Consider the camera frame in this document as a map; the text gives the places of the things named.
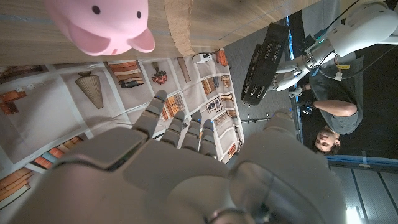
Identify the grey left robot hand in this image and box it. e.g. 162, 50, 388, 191
269, 60, 310, 92

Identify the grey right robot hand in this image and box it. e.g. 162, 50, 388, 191
9, 90, 348, 224

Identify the black half-moon tambourine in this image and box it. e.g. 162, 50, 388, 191
241, 22, 290, 106

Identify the pink plastic piggy bank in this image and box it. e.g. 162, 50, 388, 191
43, 0, 155, 57

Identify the black handheld controller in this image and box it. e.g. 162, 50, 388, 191
300, 104, 315, 116

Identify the person in grey clothes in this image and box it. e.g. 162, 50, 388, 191
289, 52, 365, 156

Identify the white power strip box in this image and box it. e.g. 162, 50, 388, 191
192, 52, 213, 65

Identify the printed bookshelf backdrop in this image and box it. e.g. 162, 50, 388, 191
0, 48, 245, 212

